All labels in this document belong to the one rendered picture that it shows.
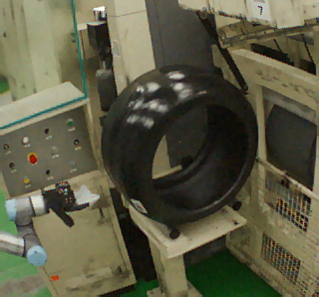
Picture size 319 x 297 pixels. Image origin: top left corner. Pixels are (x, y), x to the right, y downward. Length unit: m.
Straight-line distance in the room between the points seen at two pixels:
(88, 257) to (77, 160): 0.57
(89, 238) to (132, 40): 1.07
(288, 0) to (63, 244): 1.63
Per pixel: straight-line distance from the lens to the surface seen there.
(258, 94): 1.95
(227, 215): 1.78
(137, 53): 1.65
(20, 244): 1.32
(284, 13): 1.22
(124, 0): 1.60
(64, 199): 1.40
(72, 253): 2.23
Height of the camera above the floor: 1.88
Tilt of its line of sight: 26 degrees down
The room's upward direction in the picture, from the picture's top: 9 degrees counter-clockwise
